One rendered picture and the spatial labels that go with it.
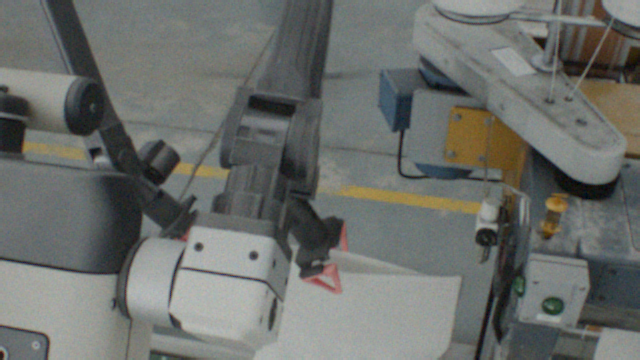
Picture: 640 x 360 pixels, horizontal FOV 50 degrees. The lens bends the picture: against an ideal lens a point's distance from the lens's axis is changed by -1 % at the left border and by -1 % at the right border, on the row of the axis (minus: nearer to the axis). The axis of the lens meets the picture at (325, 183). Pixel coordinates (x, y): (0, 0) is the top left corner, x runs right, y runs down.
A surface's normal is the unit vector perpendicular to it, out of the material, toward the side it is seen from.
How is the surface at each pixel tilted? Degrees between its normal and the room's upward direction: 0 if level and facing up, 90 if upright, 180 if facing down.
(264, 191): 42
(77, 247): 50
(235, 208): 32
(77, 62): 63
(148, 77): 0
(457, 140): 90
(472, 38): 0
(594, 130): 0
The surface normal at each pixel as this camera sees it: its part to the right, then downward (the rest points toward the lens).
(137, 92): 0.00, -0.77
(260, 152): 0.00, -0.33
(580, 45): -0.21, 0.63
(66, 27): 0.76, -0.04
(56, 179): -0.16, -0.01
